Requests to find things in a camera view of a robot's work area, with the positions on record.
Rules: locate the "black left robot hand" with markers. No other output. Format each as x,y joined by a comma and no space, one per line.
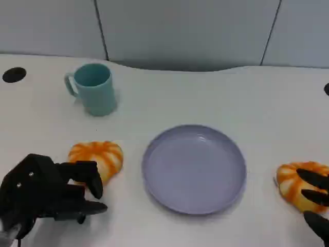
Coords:
87,172

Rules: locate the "orange white toy bread roll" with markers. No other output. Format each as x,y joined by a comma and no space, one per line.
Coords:
108,154
290,180

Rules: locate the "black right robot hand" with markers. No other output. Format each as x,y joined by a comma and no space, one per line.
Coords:
316,180

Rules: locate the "lilac plate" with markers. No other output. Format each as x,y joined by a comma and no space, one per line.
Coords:
194,171

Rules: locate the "pale green mug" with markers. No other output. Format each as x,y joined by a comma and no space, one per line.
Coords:
99,97

